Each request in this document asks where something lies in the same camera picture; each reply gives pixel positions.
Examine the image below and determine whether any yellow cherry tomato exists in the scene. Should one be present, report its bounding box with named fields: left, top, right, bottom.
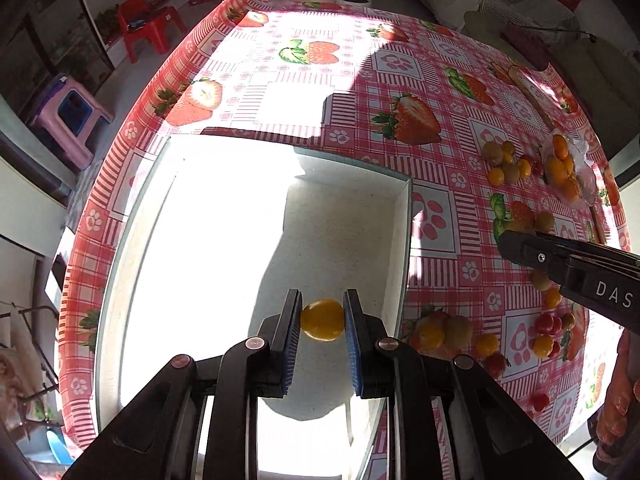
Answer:
left=299, top=299, right=345, bottom=342

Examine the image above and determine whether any glass bowl of oranges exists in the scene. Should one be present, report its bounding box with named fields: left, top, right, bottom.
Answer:
left=540, top=129, right=598, bottom=210

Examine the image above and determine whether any white rectangular tray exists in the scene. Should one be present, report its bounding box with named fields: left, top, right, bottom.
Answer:
left=87, top=136, right=412, bottom=479

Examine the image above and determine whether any strawberry checkered tablecloth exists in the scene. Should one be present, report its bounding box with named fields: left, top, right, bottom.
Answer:
left=58, top=0, right=631, bottom=448

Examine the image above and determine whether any pink plastic stool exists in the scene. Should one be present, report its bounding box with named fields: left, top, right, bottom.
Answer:
left=28, top=74, right=114, bottom=170

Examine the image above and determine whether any red plastic chair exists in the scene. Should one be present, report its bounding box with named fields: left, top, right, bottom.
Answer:
left=117, top=0, right=188, bottom=64

